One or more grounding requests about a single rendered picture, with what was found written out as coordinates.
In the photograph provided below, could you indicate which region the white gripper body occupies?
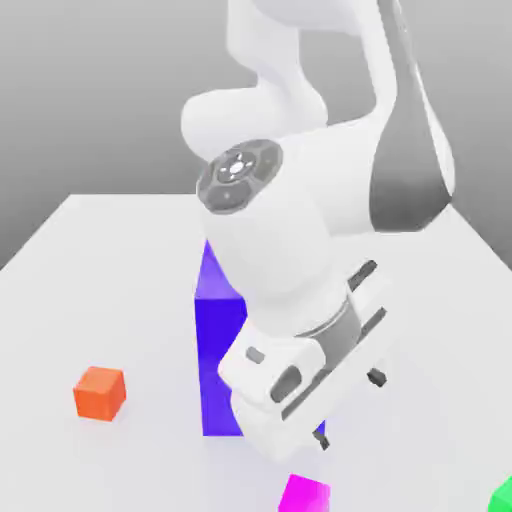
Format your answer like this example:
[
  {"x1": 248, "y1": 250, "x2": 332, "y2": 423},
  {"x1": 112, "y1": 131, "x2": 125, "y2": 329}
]
[{"x1": 230, "y1": 304, "x2": 403, "y2": 464}]

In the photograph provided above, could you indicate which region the small magenta cube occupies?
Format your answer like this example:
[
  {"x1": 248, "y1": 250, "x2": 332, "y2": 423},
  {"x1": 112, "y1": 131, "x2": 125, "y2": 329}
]
[{"x1": 277, "y1": 473, "x2": 332, "y2": 512}]

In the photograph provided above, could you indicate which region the small green cube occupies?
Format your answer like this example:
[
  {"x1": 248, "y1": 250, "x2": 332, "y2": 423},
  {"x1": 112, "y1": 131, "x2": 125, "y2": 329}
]
[{"x1": 487, "y1": 475, "x2": 512, "y2": 512}]

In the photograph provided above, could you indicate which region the small orange cube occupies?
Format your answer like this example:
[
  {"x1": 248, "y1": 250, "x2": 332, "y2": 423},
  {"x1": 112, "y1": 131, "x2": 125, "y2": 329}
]
[{"x1": 72, "y1": 365, "x2": 128, "y2": 423}]

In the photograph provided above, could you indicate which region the large blue box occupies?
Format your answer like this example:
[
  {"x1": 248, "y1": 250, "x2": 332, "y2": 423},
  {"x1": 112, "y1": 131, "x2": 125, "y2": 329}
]
[{"x1": 193, "y1": 238, "x2": 327, "y2": 438}]

